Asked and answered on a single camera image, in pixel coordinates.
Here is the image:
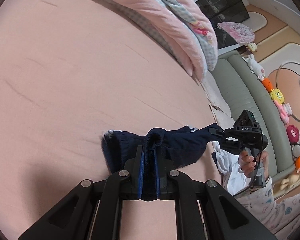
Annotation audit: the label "black cable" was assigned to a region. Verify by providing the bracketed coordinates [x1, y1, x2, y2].
[234, 180, 255, 197]

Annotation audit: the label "dark glass wardrobe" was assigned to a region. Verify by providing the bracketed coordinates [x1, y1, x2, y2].
[195, 0, 249, 55]

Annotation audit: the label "light blue shirt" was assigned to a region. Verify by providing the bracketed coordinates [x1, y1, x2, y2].
[211, 141, 255, 197]

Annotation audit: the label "yellow sponge plush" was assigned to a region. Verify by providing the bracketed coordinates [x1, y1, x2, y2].
[269, 89, 285, 103]

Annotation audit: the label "person's white printed pajamas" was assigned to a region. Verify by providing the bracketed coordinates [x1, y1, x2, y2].
[235, 189, 300, 240]

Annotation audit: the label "pink plush toy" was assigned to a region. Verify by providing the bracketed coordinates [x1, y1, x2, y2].
[275, 101, 290, 125]

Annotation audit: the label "navy striped pants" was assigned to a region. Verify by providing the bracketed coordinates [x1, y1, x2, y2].
[100, 124, 219, 202]

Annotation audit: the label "orange carrot plush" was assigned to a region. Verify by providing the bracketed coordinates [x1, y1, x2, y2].
[262, 78, 274, 92]

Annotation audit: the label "folded pink quilt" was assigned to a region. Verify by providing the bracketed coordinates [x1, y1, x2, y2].
[91, 0, 218, 80]

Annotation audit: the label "small white kitty plush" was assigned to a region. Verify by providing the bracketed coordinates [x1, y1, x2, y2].
[282, 102, 293, 117]

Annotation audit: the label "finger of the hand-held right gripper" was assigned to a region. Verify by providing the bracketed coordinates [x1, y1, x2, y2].
[219, 136, 243, 154]
[208, 127, 237, 140]

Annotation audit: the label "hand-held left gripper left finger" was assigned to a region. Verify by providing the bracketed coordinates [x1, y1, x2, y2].
[17, 145, 144, 240]

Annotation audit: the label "magenta bear plush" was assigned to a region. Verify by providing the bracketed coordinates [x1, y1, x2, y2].
[286, 124, 300, 144]

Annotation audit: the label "person's right hand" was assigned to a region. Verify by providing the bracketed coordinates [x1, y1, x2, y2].
[238, 151, 270, 179]

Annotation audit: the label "cream plush toy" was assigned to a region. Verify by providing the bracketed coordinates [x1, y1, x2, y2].
[279, 172, 300, 192]

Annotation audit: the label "pink bed sheet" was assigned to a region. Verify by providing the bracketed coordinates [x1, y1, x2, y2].
[0, 0, 224, 240]

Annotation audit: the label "grey green padded headboard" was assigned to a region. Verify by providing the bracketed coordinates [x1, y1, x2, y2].
[210, 50, 294, 188]

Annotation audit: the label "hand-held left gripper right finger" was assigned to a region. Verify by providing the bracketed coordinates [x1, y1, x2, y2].
[153, 146, 278, 240]

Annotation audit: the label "person's right forearm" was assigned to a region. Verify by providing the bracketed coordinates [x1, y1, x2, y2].
[249, 176, 285, 230]

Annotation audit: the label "beige speckled pillow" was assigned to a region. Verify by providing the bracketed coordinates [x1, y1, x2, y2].
[205, 70, 234, 135]

